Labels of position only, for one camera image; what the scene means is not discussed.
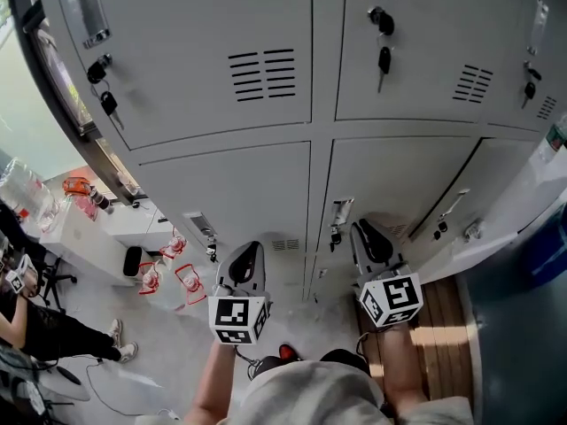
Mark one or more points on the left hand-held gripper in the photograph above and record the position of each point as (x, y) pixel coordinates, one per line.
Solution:
(237, 319)

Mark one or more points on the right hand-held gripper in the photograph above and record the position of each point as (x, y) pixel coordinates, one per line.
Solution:
(392, 301)

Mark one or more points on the grey metal locker door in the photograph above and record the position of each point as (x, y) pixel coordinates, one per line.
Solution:
(390, 175)

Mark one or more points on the grey metal locker cabinet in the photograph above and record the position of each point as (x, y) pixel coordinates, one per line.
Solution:
(221, 184)

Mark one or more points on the person's right forearm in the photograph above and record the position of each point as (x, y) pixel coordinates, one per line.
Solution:
(403, 365)

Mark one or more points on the person's left forearm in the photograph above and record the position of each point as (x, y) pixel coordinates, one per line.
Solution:
(212, 383)

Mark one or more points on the person's red left shoe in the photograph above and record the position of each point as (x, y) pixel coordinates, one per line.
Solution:
(288, 351)

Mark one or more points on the small clear water bottle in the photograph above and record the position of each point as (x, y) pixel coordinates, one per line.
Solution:
(473, 230)

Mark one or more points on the person's black shorts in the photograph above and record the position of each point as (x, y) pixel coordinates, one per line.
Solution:
(345, 359)

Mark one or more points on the small black white appliance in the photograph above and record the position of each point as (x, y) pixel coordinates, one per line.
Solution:
(132, 261)

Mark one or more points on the wooden slat platform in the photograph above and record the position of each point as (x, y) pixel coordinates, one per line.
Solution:
(443, 348)

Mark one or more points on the person's grey shirt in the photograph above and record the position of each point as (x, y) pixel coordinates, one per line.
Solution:
(310, 401)

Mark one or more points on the white desk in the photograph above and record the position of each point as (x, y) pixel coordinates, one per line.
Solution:
(88, 241)

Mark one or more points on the dark flask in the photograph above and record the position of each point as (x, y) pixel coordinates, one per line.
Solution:
(101, 200)

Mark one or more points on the black office chair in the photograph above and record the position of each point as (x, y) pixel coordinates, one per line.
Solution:
(57, 277)

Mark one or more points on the orange bag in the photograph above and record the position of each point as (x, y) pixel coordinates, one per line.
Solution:
(76, 186)

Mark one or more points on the large clear water jug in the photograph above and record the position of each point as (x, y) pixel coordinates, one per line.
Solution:
(22, 190)

